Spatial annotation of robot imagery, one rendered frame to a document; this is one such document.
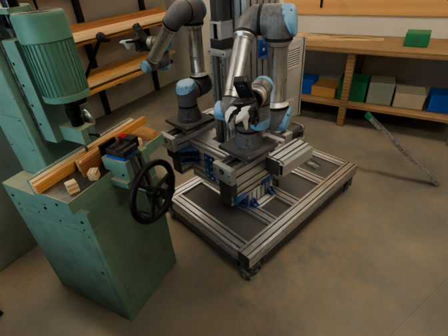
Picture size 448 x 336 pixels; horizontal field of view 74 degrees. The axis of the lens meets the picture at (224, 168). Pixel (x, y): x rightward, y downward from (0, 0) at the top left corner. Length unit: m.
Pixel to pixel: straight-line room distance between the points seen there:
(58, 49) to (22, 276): 1.62
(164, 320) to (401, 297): 1.33
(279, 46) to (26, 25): 0.90
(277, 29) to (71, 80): 0.80
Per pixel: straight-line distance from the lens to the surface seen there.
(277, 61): 1.33
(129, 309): 1.85
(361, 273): 2.10
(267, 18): 1.29
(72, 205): 1.28
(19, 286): 2.41
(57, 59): 1.27
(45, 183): 1.38
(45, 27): 1.25
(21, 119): 1.53
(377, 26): 3.97
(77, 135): 1.41
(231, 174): 1.45
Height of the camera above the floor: 1.60
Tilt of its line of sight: 34 degrees down
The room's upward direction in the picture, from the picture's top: 4 degrees counter-clockwise
